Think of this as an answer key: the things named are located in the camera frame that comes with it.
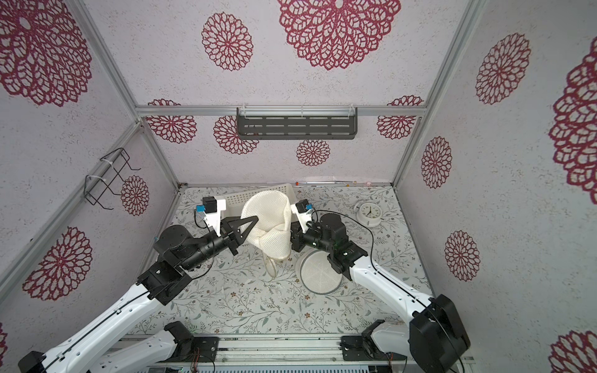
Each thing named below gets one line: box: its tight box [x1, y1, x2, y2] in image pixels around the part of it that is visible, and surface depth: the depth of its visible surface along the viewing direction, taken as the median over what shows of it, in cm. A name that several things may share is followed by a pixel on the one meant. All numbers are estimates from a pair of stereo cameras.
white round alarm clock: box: [352, 202, 385, 228], surface depth 107 cm
